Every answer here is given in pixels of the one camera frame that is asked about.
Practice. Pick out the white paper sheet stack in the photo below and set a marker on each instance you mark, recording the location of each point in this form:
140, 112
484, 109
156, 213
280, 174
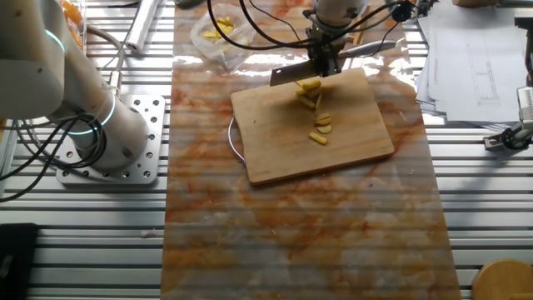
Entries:
479, 83

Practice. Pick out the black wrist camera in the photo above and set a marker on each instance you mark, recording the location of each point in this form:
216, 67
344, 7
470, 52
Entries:
401, 10

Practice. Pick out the yellow peeled potato half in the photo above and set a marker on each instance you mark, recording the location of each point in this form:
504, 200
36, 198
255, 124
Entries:
317, 138

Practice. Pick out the steel kitchen knife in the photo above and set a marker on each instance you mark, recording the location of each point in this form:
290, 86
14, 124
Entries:
291, 74

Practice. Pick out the wooden cutting board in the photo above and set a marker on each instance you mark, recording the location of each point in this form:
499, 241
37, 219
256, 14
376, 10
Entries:
291, 158

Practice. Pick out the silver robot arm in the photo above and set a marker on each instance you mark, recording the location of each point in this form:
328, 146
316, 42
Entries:
33, 75

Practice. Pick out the clear plastic fruit container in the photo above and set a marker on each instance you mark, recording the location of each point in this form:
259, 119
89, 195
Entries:
81, 23

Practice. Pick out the orange marble pattern mat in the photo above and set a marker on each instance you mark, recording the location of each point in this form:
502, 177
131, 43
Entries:
291, 233

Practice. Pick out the white plastic wrap roll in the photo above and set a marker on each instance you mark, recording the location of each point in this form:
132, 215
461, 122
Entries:
141, 25

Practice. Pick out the orange fruit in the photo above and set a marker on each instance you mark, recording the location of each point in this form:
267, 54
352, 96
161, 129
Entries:
73, 12
78, 37

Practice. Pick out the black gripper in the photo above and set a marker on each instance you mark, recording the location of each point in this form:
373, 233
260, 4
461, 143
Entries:
325, 41

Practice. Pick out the wooden round base stand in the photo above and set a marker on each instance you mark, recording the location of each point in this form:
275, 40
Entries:
504, 279

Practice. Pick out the grey green cloth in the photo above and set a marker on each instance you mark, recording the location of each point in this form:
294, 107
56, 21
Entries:
187, 3

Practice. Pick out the thin yellow potato strip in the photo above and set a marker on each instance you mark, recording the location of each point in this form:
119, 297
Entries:
318, 101

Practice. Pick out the black plastic case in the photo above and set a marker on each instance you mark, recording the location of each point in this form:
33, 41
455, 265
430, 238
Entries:
16, 258

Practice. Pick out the plastic bag of potato pieces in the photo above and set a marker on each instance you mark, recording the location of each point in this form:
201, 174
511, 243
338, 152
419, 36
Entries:
200, 41

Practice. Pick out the metal robot mounting plate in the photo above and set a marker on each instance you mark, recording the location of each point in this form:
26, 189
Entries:
145, 166

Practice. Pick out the grey camera on clamp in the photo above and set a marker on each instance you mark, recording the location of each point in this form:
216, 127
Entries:
514, 137

